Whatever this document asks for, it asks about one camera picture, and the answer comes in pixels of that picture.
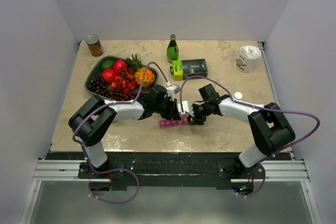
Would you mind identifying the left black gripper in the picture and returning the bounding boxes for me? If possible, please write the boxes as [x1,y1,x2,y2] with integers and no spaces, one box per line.
[153,97,181,121]

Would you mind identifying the pink weekly pill organizer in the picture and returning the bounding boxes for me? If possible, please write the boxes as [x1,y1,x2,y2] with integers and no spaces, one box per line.
[159,116,189,129]

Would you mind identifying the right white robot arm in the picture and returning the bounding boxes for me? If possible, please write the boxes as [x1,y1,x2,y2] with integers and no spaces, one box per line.
[188,84,296,178]

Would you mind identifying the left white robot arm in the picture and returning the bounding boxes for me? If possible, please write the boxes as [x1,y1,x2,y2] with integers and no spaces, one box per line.
[68,84,181,178]

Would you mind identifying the black and green box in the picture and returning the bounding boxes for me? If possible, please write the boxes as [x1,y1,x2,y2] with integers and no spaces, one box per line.
[170,59,208,81]

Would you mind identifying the green glass bottle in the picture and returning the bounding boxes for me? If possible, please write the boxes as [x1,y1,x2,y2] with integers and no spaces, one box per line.
[166,34,179,63]

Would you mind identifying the small pineapple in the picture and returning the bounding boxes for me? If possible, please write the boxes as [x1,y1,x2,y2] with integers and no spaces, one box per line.
[125,54,143,72]

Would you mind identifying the red apple upper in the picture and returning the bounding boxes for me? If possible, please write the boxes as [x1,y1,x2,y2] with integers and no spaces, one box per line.
[113,60,129,75]

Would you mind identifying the red apple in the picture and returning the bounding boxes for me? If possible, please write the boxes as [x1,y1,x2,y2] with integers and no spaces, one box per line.
[102,68,117,83]
[113,60,129,75]

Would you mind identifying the red apple lower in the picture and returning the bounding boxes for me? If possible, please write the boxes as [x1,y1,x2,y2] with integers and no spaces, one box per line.
[102,68,117,83]

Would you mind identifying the white toilet paper roll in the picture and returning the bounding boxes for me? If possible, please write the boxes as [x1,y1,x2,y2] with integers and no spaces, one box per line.
[234,46,261,72]

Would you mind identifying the green lime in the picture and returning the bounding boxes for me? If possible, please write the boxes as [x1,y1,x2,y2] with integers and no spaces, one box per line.
[100,59,115,72]

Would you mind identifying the tin food can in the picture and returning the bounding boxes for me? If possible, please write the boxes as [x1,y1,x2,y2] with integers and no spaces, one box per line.
[85,34,103,57]

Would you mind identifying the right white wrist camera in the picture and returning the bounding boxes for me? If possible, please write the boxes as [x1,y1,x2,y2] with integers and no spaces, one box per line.
[177,101,194,116]

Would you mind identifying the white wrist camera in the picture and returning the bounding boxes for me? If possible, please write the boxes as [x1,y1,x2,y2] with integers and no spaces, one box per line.
[166,81,181,101]
[177,101,194,116]

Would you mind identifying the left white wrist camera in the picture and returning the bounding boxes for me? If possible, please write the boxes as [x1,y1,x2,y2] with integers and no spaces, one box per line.
[166,81,181,101]

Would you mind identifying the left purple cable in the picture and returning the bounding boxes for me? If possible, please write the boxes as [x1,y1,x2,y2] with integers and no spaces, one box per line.
[72,61,171,205]

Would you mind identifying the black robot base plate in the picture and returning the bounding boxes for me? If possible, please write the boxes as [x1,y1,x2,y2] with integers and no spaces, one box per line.
[45,152,291,193]

